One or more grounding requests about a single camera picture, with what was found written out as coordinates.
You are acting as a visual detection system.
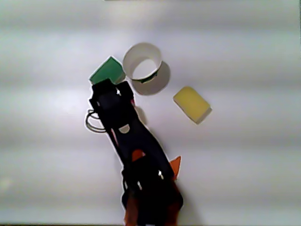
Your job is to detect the green rectangular sponge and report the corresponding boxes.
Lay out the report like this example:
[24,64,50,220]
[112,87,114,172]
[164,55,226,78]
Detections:
[88,56,126,86]

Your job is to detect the white paper cup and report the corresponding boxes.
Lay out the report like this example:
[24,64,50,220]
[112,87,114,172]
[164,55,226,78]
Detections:
[122,42,163,84]

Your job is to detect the yellow rectangular sponge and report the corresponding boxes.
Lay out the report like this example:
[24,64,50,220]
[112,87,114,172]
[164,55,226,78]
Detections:
[173,86,213,125]

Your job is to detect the orange table clamp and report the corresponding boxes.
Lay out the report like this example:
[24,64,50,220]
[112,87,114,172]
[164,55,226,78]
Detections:
[170,155,182,182]

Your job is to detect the black cable loop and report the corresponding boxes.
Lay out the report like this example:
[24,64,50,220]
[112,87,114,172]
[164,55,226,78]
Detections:
[84,109,107,133]

